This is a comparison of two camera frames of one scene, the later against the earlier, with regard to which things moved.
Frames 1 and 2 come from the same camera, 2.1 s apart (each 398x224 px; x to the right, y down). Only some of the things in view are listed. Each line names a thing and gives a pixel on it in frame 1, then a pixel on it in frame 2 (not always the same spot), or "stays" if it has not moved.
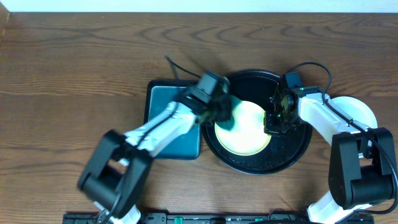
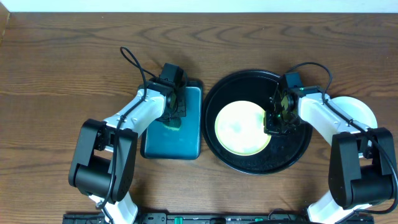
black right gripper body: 280,123 stays
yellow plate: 247,137 stays
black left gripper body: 224,104 -> 176,111
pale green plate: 357,109 stays
